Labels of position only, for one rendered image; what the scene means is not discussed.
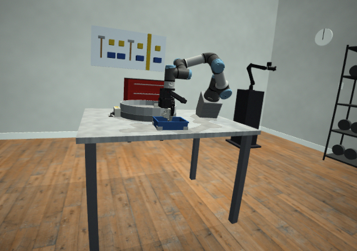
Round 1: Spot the blue open-top crate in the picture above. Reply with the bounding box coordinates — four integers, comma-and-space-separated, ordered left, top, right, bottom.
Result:
152, 116, 189, 131

